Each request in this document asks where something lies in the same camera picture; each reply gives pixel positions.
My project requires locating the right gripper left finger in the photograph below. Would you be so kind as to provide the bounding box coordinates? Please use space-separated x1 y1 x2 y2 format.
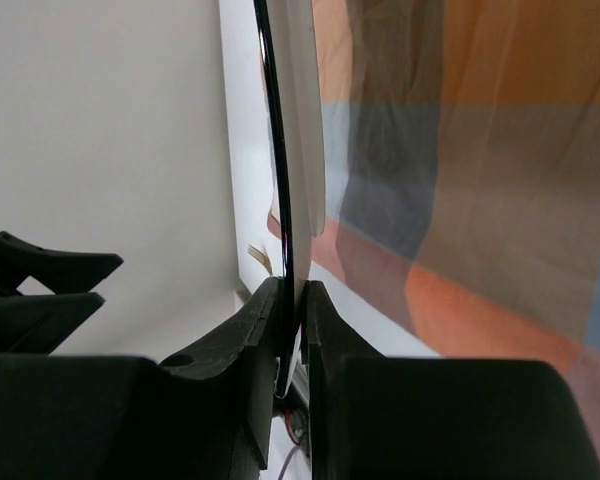
0 278 281 479

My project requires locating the square white plate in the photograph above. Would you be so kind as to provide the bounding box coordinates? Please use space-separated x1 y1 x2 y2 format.
254 1 326 398

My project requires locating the gold fork green handle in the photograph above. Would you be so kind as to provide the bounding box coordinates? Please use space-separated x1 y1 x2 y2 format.
247 244 273 276

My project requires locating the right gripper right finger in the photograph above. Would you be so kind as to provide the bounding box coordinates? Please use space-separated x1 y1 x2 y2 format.
305 281 600 479

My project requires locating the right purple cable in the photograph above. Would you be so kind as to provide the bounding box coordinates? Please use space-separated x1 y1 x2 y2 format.
274 442 304 480

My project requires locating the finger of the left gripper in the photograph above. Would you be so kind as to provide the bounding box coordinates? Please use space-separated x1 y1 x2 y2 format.
0 292 105 354
0 231 123 295

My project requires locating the checkered orange blue cloth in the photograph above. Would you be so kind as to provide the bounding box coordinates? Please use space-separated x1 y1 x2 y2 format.
312 1 600 452

